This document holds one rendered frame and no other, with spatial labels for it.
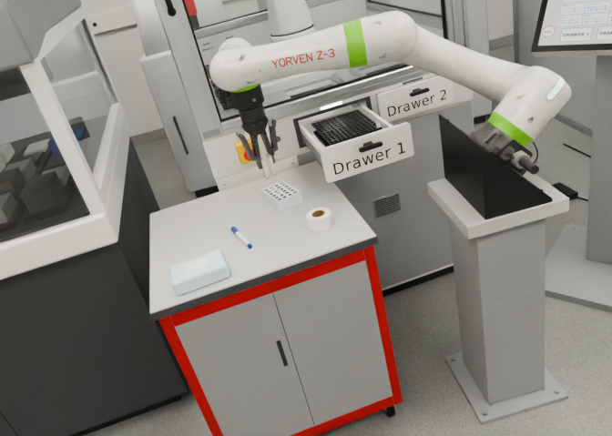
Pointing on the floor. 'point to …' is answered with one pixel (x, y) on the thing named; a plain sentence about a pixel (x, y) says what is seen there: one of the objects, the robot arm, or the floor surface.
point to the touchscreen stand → (595, 276)
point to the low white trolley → (276, 310)
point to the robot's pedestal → (501, 303)
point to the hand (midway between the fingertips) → (267, 166)
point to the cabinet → (396, 201)
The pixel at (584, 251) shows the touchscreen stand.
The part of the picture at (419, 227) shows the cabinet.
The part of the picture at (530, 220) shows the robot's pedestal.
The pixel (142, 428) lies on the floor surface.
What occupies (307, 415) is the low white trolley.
